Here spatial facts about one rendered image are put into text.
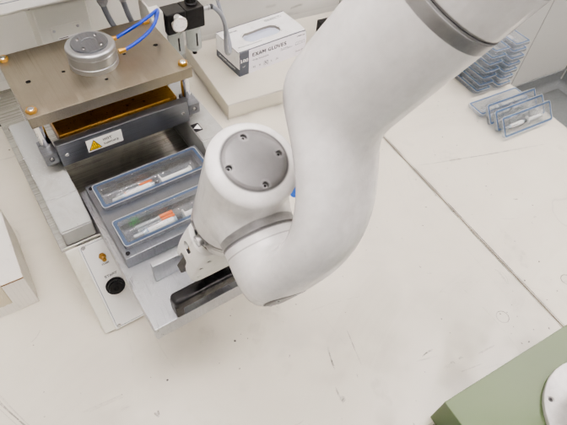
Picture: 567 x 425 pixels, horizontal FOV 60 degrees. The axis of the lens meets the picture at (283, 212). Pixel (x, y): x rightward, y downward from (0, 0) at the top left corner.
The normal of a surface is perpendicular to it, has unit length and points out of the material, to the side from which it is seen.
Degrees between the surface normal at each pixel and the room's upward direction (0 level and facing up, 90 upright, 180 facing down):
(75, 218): 40
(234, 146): 15
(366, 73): 84
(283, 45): 87
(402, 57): 88
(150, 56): 0
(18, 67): 0
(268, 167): 21
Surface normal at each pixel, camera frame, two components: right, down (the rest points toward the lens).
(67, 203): 0.41, -0.04
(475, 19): -0.04, 0.83
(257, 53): 0.60, 0.62
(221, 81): 0.07, -0.62
